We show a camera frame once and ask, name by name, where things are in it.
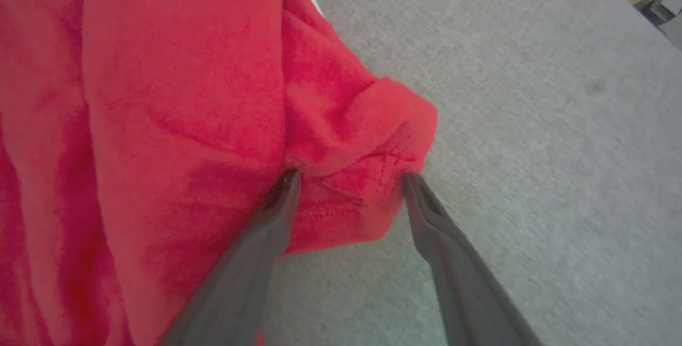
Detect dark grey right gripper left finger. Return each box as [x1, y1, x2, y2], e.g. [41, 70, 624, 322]
[160, 170, 302, 346]

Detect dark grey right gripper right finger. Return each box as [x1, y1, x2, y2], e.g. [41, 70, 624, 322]
[401, 172, 542, 346]

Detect red shorts with white stripes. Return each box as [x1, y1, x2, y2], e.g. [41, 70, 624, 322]
[0, 0, 439, 346]

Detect grey metal support bracket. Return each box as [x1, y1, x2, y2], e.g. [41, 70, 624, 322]
[634, 0, 682, 29]

